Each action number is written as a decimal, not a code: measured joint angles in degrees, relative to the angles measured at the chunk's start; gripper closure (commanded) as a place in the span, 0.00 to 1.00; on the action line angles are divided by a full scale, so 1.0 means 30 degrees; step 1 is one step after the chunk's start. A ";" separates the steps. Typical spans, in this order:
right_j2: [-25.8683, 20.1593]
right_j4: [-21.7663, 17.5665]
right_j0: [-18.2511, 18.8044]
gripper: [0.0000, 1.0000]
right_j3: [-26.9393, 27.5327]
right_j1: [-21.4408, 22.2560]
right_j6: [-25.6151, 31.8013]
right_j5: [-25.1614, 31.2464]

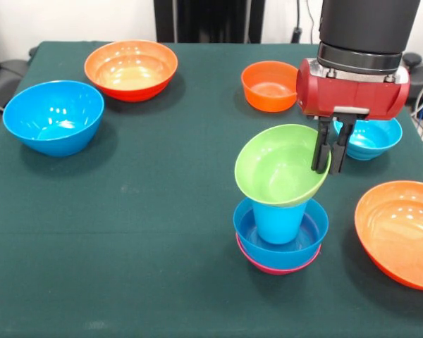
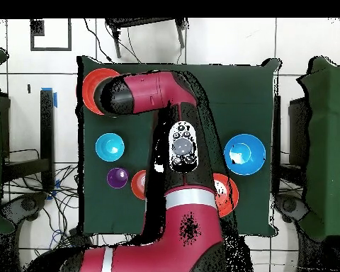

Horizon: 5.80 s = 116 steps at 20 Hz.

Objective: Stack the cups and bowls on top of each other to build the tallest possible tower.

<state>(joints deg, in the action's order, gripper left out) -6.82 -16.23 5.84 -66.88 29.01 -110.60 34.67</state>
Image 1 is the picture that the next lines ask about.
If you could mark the blue cup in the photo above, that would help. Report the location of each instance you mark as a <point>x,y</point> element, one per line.
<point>276,225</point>

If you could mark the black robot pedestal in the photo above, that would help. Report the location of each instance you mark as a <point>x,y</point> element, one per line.
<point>208,21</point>

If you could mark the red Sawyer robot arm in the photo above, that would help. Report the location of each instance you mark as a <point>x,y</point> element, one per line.
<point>366,28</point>

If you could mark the small orange bowl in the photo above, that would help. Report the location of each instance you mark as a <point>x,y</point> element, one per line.
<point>268,88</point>

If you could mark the dark grey pedestal foot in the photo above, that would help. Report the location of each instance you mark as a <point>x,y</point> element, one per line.
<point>421,74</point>

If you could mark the dark green tablecloth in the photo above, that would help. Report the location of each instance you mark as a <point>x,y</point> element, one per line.
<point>127,246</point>

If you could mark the light blue ribbed bowl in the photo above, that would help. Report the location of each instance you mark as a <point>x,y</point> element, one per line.
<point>370,141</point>

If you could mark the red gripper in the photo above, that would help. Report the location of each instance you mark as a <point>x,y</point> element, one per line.
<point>352,95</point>

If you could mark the pink bowl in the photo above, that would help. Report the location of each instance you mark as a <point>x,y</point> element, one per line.
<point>254,264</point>

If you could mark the green ribbed bowl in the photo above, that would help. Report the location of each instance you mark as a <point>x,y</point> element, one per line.
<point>278,169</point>

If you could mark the medium blue bowl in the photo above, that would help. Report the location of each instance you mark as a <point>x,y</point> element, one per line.
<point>246,243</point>

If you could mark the large orange bowl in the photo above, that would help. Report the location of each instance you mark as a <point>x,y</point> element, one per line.
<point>130,70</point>
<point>398,232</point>

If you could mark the large blue bowl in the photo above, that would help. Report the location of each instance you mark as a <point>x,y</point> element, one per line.
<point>53,116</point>

